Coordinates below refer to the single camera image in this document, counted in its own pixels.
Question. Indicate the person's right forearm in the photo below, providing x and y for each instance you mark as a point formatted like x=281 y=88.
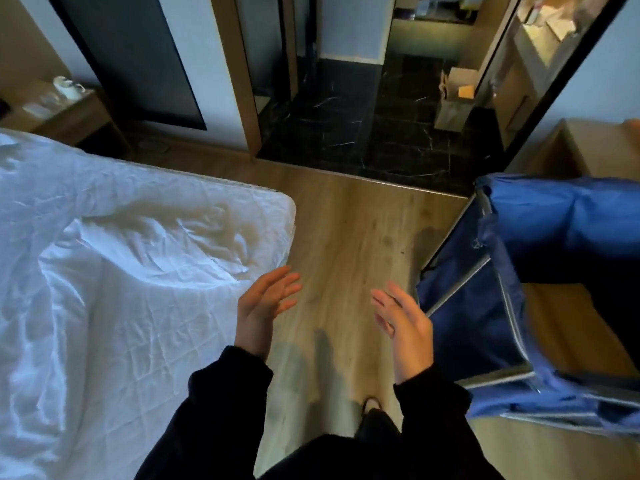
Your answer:
x=440 y=429

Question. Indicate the wooden bedside shelf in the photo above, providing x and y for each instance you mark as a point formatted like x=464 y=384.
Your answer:
x=65 y=119

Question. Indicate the navy blue fabric laundry bag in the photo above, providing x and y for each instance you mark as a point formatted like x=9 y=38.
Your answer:
x=465 y=334

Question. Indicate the white duvet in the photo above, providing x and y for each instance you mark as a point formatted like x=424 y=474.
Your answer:
x=150 y=254

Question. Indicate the person's left forearm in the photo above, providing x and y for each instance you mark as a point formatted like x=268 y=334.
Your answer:
x=215 y=419

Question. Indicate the white mug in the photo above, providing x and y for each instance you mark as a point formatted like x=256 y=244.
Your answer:
x=67 y=88

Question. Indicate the small wooden side table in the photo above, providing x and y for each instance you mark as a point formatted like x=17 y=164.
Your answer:
x=590 y=144

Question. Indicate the person's right shoe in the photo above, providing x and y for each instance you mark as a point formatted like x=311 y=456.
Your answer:
x=371 y=405

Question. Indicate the person's right hand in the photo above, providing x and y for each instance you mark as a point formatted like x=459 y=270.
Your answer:
x=410 y=339

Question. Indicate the quilted white mattress pad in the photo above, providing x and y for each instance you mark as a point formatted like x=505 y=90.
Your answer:
x=50 y=169

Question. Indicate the open cardboard box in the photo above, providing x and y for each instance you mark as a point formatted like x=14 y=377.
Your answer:
x=455 y=99

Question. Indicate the dark glass door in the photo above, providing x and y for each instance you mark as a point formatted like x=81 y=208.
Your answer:
x=135 y=54

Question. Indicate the person's left hand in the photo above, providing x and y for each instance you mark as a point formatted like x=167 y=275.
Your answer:
x=257 y=314

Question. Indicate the chrome metal cart frame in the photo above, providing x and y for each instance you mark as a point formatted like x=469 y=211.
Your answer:
x=460 y=287

